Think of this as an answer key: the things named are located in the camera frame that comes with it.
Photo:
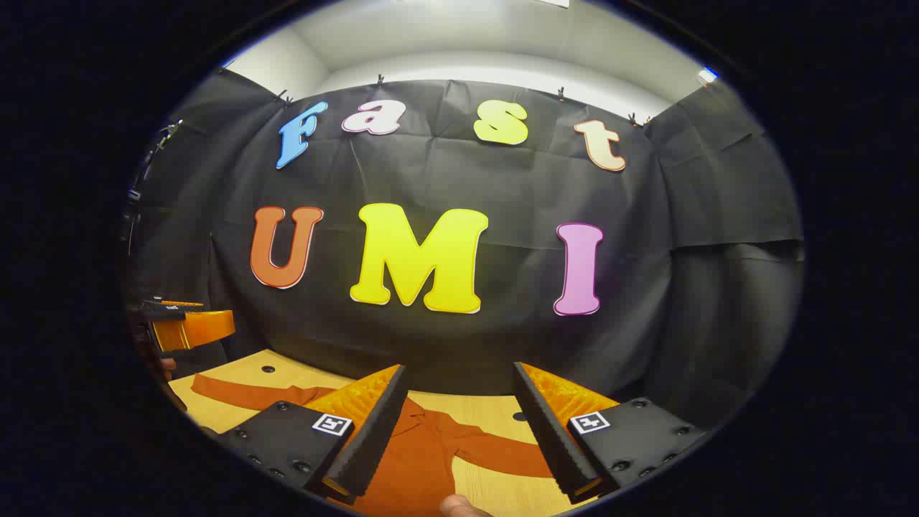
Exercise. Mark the black backdrop cloth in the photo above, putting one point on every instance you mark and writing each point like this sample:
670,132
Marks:
502,187

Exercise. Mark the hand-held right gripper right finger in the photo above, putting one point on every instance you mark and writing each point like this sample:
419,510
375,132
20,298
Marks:
553,438

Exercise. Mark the ceiling light panel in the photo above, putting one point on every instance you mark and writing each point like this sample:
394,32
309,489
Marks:
707,75

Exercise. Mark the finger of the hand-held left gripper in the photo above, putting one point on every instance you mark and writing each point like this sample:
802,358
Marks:
197,329

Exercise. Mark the orange jacket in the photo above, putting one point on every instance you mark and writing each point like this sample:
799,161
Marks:
423,459

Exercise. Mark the dark tripod stand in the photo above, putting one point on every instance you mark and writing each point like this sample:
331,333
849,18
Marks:
154,147

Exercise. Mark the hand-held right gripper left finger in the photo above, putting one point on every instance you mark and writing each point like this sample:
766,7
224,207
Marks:
373,438

